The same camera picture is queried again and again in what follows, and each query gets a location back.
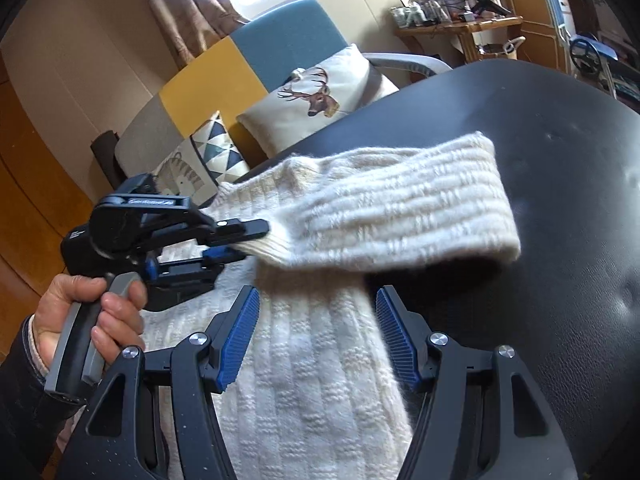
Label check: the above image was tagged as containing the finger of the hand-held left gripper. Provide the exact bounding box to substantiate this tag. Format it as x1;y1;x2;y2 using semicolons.
159;247;246;292
210;216;272;250

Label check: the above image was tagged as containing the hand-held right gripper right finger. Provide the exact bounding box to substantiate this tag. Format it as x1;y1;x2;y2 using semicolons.
375;285;581;480

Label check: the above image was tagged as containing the cat print triangle pattern pillow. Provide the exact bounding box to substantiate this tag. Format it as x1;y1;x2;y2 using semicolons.
152;110;249;211

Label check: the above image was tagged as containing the clutter of small desk containers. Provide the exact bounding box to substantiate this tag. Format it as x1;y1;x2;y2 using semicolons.
390;0;511;28

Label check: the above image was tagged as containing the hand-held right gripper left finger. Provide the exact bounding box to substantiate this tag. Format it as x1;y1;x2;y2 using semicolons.
55;285;261;480

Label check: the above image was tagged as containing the blue yellow grey sofa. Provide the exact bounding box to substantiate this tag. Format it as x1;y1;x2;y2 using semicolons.
115;0;451;196

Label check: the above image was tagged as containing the person's left forearm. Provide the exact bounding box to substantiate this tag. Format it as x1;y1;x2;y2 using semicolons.
0;312;88;480

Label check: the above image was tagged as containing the black padded object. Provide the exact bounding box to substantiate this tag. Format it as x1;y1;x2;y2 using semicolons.
91;131;121;188

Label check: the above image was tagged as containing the blue plastic object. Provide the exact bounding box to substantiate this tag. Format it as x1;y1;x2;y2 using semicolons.
570;35;621;78

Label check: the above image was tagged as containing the wooden desk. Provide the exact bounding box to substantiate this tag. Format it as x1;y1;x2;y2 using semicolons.
395;15;523;66

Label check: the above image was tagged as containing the black leather padded bed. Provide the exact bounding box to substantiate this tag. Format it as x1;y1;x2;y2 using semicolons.
245;57;640;480

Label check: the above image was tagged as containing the white deer print pillow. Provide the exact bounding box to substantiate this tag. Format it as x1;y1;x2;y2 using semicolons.
236;43;401;158

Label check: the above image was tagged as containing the white knit sweater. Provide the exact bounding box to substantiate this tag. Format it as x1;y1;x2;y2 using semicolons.
60;131;522;480

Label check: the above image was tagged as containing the person's left hand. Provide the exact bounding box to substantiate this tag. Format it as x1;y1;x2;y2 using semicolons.
32;274;148;367

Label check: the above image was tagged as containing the wooden cabinet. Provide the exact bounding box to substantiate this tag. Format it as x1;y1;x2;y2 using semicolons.
500;0;571;73

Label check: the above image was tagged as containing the white metal frame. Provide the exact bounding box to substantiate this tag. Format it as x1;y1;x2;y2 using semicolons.
530;0;626;96

